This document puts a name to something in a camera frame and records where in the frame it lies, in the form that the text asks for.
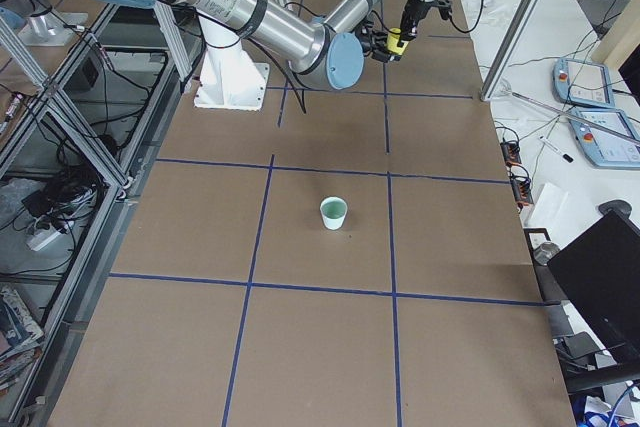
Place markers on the blue teach pendant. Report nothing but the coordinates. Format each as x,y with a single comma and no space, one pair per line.
583,83
607,137

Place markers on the white marker pen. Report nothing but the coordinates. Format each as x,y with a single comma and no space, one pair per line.
565,156

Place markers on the white camera pillar with base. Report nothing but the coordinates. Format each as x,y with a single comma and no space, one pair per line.
229,78

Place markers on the yellow plastic cup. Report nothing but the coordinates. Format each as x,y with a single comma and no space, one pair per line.
394,45

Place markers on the black monitor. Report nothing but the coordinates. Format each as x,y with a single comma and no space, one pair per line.
599,274

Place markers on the aluminium frame post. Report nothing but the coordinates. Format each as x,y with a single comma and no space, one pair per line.
508,46

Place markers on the clear plastic bag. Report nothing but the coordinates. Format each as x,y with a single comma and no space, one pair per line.
495,13

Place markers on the white power strip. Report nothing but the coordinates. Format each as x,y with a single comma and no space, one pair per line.
43,237

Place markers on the stack of books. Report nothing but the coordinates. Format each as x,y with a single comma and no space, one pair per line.
21,337

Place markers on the light green plastic cup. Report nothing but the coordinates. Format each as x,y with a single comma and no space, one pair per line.
333,212

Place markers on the far blue teach pendant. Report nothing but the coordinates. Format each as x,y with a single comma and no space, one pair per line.
583,83

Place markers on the near blue teach pendant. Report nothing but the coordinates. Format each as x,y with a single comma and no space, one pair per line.
607,137

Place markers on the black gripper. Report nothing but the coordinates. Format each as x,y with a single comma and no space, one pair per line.
411,16
370,41

